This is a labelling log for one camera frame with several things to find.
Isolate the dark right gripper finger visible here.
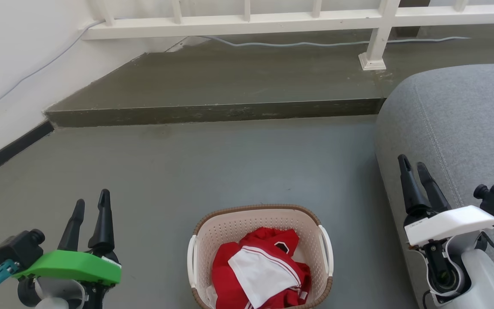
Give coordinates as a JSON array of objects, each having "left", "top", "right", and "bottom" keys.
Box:
[
  {"left": 398, "top": 154, "right": 432, "bottom": 226},
  {"left": 416, "top": 162, "right": 452, "bottom": 213}
]

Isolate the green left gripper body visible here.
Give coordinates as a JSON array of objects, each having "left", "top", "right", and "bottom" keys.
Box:
[{"left": 13, "top": 250, "right": 122, "bottom": 309}]

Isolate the grey fabric sofa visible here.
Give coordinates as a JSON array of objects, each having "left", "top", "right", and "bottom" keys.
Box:
[{"left": 374, "top": 64, "right": 494, "bottom": 309}]

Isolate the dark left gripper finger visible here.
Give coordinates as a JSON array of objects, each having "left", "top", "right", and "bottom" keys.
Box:
[
  {"left": 57, "top": 199, "right": 86, "bottom": 252},
  {"left": 87, "top": 189, "right": 115, "bottom": 258}
]

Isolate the white wooden railing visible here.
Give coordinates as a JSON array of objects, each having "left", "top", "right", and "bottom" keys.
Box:
[{"left": 81, "top": 0, "right": 494, "bottom": 71}]

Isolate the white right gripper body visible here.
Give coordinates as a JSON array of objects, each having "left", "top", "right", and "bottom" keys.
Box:
[{"left": 404, "top": 205, "right": 494, "bottom": 258}]

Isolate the red and white garment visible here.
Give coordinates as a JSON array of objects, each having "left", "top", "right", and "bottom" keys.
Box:
[{"left": 211, "top": 227, "right": 312, "bottom": 309}]

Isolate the white wall cable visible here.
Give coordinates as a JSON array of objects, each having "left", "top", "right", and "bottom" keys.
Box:
[{"left": 0, "top": 19, "right": 107, "bottom": 120}]

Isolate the cream perforated laundry basket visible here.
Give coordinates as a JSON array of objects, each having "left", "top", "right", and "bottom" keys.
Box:
[{"left": 187, "top": 204, "right": 334, "bottom": 309}]

